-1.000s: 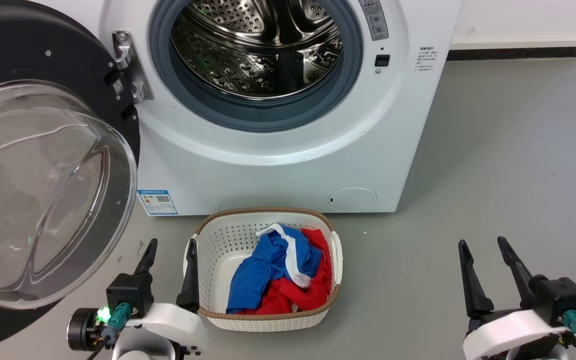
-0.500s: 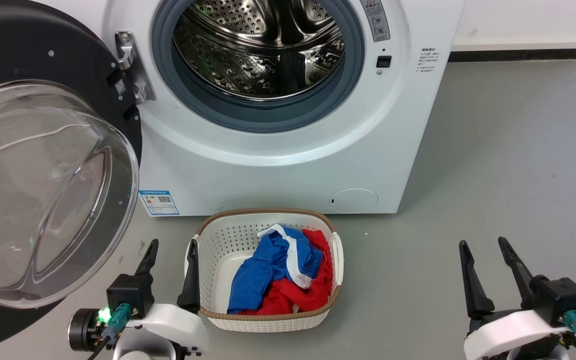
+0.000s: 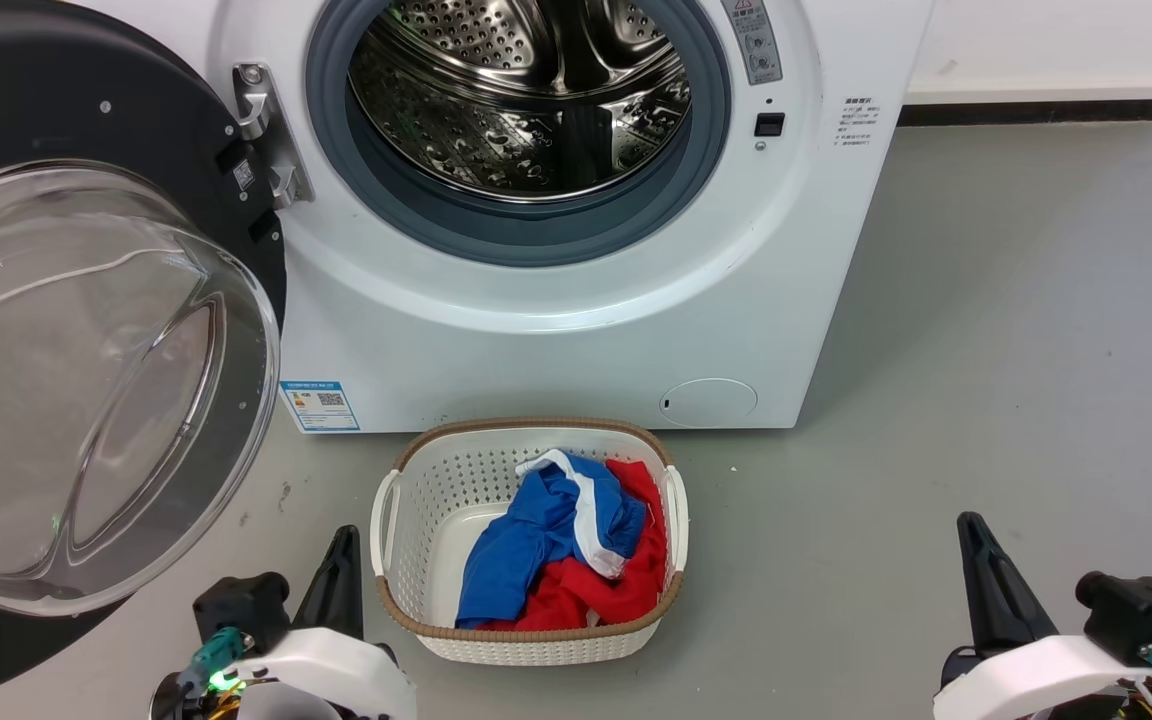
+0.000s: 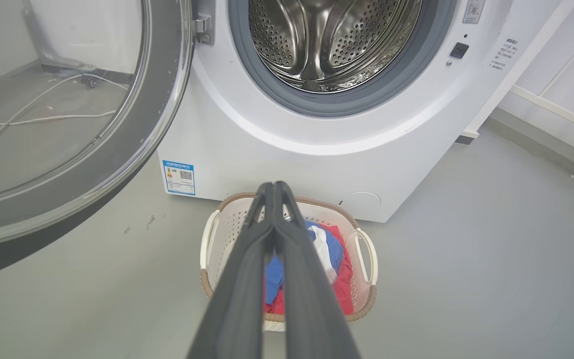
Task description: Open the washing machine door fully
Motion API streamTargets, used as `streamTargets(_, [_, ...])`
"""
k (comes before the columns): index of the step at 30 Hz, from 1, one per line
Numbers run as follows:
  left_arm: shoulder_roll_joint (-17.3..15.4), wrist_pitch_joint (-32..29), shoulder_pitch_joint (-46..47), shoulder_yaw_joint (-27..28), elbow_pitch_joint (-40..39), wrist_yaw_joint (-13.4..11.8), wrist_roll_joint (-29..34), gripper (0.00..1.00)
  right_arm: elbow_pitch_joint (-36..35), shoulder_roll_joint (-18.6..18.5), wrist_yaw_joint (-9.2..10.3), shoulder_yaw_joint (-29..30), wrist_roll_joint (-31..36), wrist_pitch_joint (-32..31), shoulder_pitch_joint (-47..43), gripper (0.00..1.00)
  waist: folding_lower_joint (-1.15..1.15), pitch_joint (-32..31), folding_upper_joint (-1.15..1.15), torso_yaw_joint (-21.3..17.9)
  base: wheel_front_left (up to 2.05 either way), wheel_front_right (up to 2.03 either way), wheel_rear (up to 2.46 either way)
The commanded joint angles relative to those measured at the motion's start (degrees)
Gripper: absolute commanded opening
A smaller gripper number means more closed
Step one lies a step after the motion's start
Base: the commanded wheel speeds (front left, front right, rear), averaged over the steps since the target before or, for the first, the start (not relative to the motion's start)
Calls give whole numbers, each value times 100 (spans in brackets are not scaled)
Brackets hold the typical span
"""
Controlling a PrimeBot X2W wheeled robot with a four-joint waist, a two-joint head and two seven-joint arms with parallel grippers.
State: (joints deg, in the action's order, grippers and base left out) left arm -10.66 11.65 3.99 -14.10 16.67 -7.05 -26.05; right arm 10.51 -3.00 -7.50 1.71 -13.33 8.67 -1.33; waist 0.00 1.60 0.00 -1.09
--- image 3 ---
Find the round filter cover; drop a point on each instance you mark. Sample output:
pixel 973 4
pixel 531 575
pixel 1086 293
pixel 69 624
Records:
pixel 708 403

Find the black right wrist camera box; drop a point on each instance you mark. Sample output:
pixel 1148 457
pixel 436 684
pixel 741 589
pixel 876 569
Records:
pixel 1136 608

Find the small printed text sticker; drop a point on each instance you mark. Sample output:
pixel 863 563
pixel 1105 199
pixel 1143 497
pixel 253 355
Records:
pixel 856 122

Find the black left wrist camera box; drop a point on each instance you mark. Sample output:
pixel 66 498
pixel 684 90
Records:
pixel 241 605

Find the white plastic laundry basket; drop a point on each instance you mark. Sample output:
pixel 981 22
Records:
pixel 426 490

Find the steel perforated washer drum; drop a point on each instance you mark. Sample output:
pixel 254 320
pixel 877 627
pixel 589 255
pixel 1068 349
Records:
pixel 516 100

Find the black door lock slot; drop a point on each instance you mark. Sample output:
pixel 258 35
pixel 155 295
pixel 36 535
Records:
pixel 769 124

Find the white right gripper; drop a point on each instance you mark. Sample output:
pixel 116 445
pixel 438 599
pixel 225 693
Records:
pixel 1036 680

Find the blue garment with white stripe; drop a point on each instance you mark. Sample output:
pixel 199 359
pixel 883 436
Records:
pixel 526 535

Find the metal door hinge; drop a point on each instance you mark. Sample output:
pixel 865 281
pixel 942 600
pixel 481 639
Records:
pixel 271 130

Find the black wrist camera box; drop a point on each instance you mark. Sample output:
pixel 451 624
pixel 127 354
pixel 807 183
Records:
pixel 1136 608
pixel 241 605

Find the red garment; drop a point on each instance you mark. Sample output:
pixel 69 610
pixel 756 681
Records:
pixel 616 590

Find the grey warning sticker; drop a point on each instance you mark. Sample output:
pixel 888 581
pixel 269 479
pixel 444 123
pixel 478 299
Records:
pixel 754 40

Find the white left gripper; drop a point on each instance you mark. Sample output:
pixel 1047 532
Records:
pixel 336 670

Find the black round glass washer door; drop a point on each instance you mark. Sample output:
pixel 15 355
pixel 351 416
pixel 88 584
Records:
pixel 86 380

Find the blue energy label sticker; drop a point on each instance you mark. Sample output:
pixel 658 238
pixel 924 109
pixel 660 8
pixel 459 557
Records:
pixel 320 405

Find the white front-load washing machine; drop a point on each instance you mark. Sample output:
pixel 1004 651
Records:
pixel 556 330

